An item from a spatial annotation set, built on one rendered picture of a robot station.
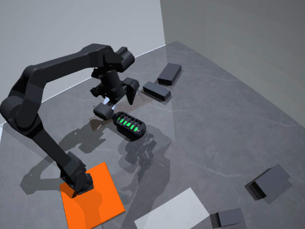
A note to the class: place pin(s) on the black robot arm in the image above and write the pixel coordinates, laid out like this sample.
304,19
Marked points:
20,108

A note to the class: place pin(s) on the dark grey switch panel with green rocker switches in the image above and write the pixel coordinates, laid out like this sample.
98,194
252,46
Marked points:
130,124

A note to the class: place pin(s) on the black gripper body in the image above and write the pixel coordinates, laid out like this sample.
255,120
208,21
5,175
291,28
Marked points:
114,93

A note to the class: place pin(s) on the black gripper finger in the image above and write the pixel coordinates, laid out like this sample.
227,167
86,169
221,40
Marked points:
130,96
113,117

